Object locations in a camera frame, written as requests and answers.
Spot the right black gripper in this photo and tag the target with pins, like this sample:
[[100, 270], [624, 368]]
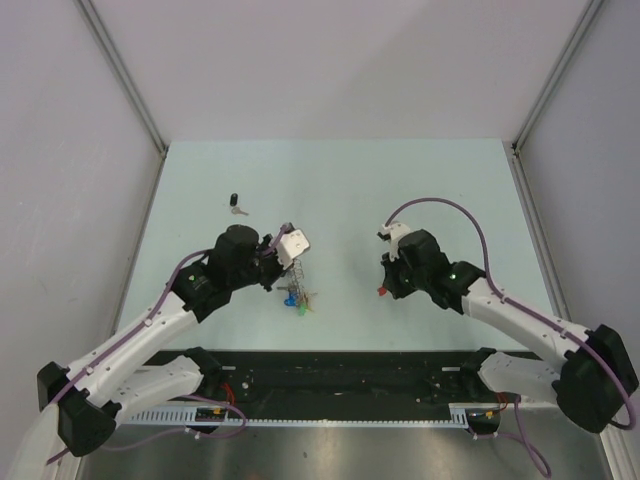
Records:
[[390, 282]]

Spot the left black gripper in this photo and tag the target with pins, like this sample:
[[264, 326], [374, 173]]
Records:
[[278, 271]]

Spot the silver disc keyring with keys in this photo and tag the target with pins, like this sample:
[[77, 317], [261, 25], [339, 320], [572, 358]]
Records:
[[297, 296]]

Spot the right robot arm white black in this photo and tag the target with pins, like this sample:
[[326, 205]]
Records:
[[587, 373]]

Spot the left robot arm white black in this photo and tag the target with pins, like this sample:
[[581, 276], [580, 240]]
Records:
[[81, 395]]

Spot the key with black tag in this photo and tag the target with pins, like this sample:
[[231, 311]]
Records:
[[235, 209]]

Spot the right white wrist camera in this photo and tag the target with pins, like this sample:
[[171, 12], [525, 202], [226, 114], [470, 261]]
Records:
[[392, 234]]

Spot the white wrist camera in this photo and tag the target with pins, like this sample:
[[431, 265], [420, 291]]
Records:
[[392, 234], [291, 246]]

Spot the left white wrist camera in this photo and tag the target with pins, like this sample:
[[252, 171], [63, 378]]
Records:
[[291, 246]]

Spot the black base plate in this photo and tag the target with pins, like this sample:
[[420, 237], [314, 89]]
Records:
[[430, 376]]

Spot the white slotted cable duct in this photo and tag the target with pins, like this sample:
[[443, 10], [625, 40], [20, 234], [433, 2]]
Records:
[[195, 415]]

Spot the left aluminium corner post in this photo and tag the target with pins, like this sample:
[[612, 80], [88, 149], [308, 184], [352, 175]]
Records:
[[114, 60]]

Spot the aluminium corner post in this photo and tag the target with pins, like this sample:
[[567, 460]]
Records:
[[568, 54], [114, 60]]

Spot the right aluminium corner post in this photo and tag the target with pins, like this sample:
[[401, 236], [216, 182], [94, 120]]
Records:
[[568, 54]]

